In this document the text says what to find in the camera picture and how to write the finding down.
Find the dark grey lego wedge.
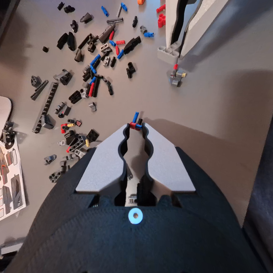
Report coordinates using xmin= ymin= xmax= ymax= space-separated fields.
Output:
xmin=41 ymin=114 xmax=55 ymax=130

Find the white book stand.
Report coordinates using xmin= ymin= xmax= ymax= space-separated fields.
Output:
xmin=0 ymin=96 xmax=12 ymax=133

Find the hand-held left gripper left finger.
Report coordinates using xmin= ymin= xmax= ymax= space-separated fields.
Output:
xmin=75 ymin=124 xmax=130 ymax=205

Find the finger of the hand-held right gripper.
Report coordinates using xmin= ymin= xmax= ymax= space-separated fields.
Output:
xmin=166 ymin=0 xmax=189 ymax=48
xmin=179 ymin=0 xmax=231 ymax=58

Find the dark grey lego block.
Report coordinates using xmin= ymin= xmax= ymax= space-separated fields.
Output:
xmin=53 ymin=69 xmax=72 ymax=86

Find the sticker sheet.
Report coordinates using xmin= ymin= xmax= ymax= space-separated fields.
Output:
xmin=0 ymin=141 xmax=26 ymax=221

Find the light grey three-hole lego beam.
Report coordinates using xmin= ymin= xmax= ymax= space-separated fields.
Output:
xmin=157 ymin=42 xmax=180 ymax=60

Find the pile of loose lego pieces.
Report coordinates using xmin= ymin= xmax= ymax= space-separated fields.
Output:
xmin=30 ymin=0 xmax=167 ymax=184

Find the dark grey lego piece red pin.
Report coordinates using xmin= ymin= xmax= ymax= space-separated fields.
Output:
xmin=168 ymin=64 xmax=188 ymax=87

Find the long dark grey lego beam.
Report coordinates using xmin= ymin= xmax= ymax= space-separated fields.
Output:
xmin=32 ymin=82 xmax=59 ymax=134

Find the dark grey lego connector assembly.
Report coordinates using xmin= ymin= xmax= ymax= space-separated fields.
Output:
xmin=0 ymin=121 xmax=17 ymax=150

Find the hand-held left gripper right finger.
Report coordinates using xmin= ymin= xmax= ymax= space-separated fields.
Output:
xmin=142 ymin=123 xmax=196 ymax=205

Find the dark grey lego liftarm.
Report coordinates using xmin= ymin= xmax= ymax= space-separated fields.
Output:
xmin=30 ymin=80 xmax=49 ymax=101

